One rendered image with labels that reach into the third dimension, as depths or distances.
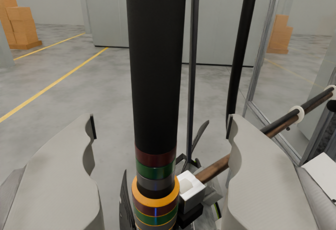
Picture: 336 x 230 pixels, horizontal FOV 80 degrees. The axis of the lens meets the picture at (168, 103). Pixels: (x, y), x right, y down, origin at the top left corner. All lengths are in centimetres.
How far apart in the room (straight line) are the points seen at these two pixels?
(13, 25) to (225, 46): 662
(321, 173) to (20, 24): 822
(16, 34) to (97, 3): 280
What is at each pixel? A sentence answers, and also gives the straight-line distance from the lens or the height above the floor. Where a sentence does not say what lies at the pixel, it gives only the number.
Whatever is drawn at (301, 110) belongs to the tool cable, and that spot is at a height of 154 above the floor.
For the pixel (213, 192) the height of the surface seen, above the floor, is 114.
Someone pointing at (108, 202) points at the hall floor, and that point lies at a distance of 216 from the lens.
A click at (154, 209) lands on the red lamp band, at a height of 156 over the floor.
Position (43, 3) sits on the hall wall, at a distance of 1456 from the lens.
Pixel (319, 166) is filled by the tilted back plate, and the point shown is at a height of 134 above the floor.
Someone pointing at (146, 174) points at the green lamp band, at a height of 159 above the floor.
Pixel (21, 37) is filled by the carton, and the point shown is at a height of 35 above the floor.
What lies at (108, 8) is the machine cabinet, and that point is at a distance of 754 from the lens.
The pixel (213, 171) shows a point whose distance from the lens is 25.
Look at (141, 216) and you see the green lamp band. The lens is 20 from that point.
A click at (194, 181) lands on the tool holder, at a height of 153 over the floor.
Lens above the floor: 171
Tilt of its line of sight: 28 degrees down
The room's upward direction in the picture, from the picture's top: 2 degrees clockwise
